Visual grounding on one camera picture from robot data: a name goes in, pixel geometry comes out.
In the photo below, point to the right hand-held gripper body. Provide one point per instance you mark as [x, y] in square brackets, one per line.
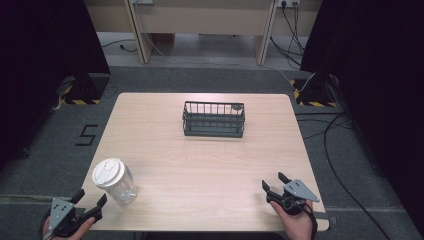
[295, 196]

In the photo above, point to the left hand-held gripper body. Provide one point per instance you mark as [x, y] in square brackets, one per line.
[62, 215]

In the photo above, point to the clear cup with white lid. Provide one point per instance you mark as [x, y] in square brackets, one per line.
[115, 181]

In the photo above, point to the person's left hand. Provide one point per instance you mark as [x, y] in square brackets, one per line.
[71, 230]

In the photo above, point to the person's right hand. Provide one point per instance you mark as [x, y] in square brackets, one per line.
[295, 223]

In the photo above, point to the black stand base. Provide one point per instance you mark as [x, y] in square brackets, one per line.
[81, 90]
[315, 91]

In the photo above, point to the black curtain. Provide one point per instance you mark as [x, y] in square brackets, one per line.
[376, 83]
[50, 66]

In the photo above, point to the beige wooden desk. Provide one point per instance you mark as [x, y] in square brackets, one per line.
[203, 26]

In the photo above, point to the white wall socket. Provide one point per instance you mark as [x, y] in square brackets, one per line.
[288, 3]

